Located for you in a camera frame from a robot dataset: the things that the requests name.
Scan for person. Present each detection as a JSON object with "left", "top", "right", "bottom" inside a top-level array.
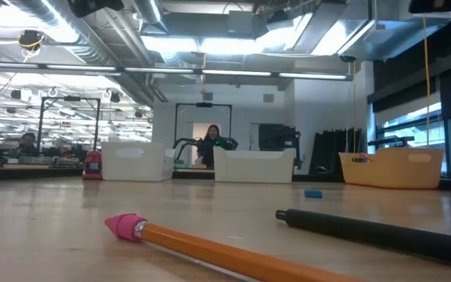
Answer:
[
  {"left": 16, "top": 132, "right": 39, "bottom": 156},
  {"left": 197, "top": 124, "right": 226, "bottom": 169}
]

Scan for large white plastic bin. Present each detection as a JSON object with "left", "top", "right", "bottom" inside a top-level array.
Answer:
[{"left": 212, "top": 146, "right": 297, "bottom": 184}]

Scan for black equipment rack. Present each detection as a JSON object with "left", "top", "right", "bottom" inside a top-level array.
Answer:
[{"left": 258, "top": 123, "right": 301, "bottom": 153}]

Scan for small white plastic bin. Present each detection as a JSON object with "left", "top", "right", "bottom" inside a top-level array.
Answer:
[{"left": 100, "top": 141, "right": 168, "bottom": 183}]

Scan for black folding panels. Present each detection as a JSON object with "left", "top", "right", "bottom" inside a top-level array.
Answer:
[{"left": 309, "top": 128, "right": 363, "bottom": 175}]

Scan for long ceiling light strip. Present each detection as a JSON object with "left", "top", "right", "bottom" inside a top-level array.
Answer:
[{"left": 0, "top": 61, "right": 354, "bottom": 81}]

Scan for black pen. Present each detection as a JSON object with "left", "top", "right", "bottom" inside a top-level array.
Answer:
[{"left": 275, "top": 208, "right": 451, "bottom": 270}]

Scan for yellow plastic bin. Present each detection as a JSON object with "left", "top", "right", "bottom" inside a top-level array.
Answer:
[{"left": 338, "top": 146, "right": 445, "bottom": 190}]

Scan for background desk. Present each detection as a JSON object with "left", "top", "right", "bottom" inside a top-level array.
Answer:
[{"left": 0, "top": 155, "right": 85, "bottom": 182}]

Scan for black stand frame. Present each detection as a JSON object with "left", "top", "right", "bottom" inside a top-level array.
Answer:
[
  {"left": 36, "top": 96, "right": 102, "bottom": 153},
  {"left": 173, "top": 102, "right": 233, "bottom": 168}
]

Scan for round silver air duct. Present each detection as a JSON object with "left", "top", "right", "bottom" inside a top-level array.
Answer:
[{"left": 8, "top": 0, "right": 170, "bottom": 105}]

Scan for rectangular silver air duct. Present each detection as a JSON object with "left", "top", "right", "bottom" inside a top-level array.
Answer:
[{"left": 307, "top": 0, "right": 451, "bottom": 62}]

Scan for yellow black cable reel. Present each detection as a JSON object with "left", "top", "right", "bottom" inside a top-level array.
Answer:
[{"left": 16, "top": 29, "right": 46, "bottom": 63}]

